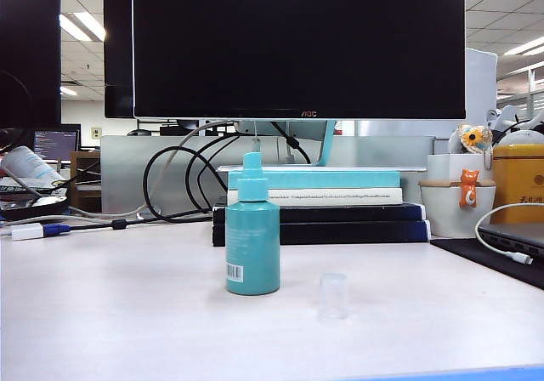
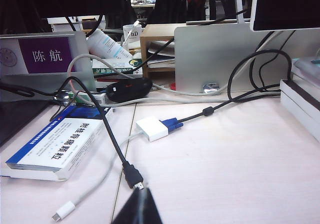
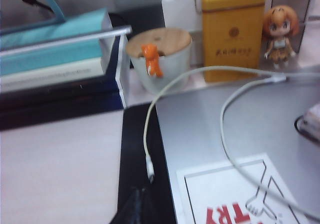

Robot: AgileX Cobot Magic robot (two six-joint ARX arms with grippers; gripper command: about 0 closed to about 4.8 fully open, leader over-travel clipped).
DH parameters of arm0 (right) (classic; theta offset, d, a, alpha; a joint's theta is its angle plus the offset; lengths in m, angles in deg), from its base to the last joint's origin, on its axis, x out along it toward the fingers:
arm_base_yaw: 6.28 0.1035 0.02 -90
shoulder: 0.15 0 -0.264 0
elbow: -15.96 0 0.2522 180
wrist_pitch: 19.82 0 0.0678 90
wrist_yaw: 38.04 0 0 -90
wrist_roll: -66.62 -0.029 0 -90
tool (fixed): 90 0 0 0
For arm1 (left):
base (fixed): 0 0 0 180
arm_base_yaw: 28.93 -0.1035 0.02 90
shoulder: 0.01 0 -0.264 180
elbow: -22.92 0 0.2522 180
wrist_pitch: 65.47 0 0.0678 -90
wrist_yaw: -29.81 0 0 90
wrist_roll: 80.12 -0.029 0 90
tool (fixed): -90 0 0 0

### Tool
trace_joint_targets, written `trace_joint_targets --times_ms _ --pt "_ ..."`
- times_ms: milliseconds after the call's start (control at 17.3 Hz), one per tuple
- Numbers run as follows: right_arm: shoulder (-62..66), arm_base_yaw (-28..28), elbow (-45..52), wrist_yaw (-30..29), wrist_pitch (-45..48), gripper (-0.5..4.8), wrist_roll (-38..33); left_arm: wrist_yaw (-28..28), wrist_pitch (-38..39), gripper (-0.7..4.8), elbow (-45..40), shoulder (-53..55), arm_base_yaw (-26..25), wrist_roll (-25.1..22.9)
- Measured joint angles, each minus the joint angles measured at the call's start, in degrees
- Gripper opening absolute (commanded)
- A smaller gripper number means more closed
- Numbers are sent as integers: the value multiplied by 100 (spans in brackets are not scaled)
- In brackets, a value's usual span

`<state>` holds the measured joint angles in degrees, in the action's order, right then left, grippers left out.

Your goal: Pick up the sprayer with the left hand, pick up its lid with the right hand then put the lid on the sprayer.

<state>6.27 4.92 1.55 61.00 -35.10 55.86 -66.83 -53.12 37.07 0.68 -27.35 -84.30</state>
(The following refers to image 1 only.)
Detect teal spray bottle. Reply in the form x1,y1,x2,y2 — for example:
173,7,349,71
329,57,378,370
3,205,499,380
224,151,281,296

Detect clear plastic lid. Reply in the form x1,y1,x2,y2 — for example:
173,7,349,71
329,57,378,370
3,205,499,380
318,272,352,321

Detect teal white monitor stand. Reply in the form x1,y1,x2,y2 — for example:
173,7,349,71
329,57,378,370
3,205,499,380
215,119,428,173

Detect white book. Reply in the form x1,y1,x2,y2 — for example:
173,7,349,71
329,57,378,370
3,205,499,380
227,187,403,207

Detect black AOC monitor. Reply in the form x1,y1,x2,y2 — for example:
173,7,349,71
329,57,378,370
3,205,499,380
132,0,467,121

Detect wooden box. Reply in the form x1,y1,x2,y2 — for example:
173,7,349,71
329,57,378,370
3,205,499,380
70,151,102,213

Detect black slim monitor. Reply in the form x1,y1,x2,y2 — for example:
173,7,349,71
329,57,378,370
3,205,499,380
103,0,135,120

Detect orange cat figurine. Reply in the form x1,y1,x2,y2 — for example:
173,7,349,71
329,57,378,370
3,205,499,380
458,168,480,209

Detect sunflower plush toy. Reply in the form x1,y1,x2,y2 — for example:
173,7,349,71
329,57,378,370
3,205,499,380
448,123,494,156

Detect laptop screen showing code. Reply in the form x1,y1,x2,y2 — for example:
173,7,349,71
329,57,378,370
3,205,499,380
32,124,82,163

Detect white panel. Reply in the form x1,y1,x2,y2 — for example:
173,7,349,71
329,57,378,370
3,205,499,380
465,48,498,138

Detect black desk mat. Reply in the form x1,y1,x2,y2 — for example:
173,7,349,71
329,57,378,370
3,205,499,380
429,237,544,291

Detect white printed tube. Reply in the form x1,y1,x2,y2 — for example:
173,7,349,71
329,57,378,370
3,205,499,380
0,145,67,191

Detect white desk toy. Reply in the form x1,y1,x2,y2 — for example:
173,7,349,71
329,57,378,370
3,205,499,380
486,105,544,146

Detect yellow tin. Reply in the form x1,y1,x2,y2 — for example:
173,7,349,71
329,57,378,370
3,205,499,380
490,144,544,225

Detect black tray with clutter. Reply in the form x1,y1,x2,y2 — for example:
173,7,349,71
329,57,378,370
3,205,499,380
0,176,71,221

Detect white adapter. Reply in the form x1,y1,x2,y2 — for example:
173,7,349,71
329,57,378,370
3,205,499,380
10,223,45,242

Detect black matte monitor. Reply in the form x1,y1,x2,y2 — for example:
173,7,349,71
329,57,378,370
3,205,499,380
0,0,62,128

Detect black monitor power cable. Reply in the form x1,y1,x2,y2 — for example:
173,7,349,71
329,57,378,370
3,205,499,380
270,120,312,165

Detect grey cable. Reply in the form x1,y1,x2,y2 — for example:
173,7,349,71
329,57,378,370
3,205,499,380
67,119,239,221

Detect black looped cable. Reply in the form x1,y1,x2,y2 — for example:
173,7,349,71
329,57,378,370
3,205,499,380
143,132,241,223

